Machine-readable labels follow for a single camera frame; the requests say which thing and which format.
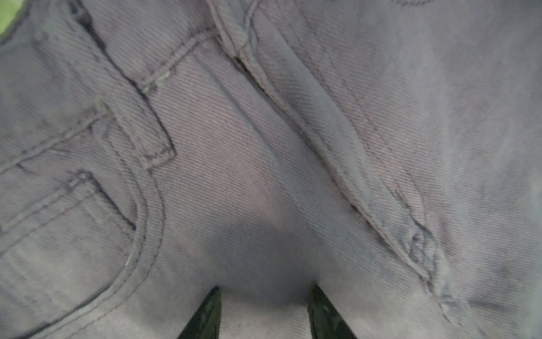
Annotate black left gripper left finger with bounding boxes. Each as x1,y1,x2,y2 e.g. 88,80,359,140
178,287,222,339

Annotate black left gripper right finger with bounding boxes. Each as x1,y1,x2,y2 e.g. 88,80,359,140
307,285,357,339

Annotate purple trousers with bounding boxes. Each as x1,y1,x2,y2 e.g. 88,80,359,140
1,1,541,338

